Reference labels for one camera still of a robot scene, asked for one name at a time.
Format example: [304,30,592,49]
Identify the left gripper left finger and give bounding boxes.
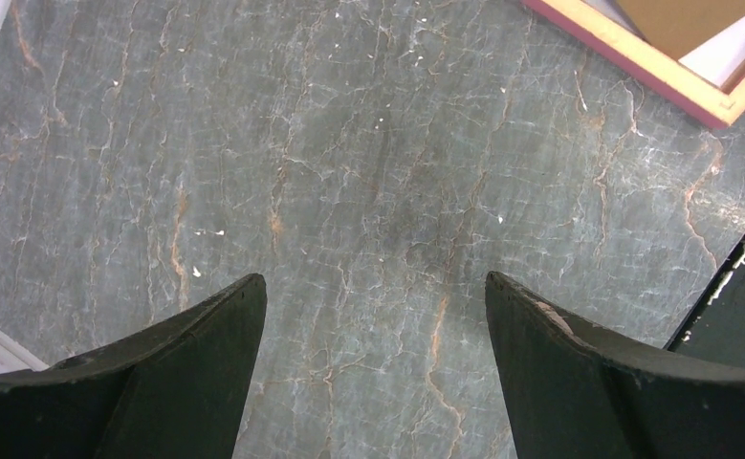
[0,273,268,458]

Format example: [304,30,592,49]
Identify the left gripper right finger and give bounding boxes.
[485,271,745,458]

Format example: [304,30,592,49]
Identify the pink wooden picture frame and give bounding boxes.
[524,1,745,129]

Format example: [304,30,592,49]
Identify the brown cardboard backing board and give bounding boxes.
[616,0,745,59]

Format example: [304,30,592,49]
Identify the coastal landscape photo board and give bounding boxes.
[679,15,745,93]

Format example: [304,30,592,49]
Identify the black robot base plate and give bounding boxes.
[666,233,745,368]

